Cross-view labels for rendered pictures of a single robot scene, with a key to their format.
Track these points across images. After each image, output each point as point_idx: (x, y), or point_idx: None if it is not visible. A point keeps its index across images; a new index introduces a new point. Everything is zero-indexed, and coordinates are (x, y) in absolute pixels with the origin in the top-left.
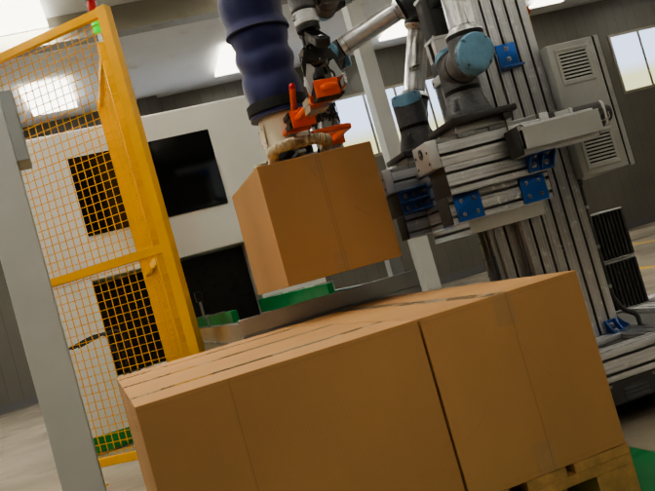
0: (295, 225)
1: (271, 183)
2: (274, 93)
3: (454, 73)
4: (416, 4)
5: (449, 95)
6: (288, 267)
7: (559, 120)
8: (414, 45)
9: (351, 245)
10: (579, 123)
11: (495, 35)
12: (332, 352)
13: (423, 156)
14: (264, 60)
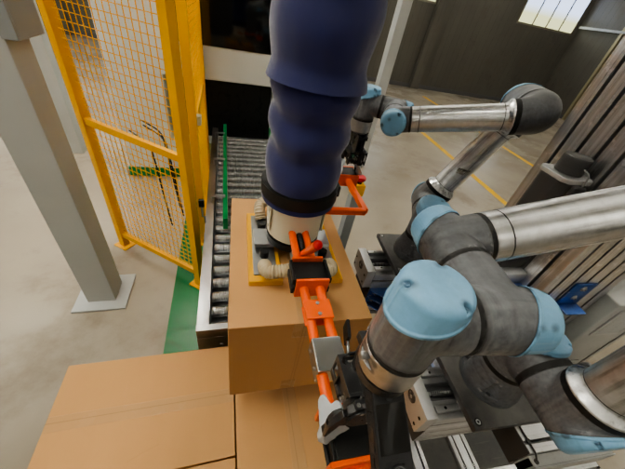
0: (254, 367)
1: (241, 341)
2: (298, 196)
3: (529, 401)
4: (547, 174)
5: (492, 372)
6: (234, 387)
7: (574, 462)
8: (484, 151)
9: (301, 377)
10: (585, 462)
11: (591, 274)
12: None
13: (413, 405)
14: (303, 153)
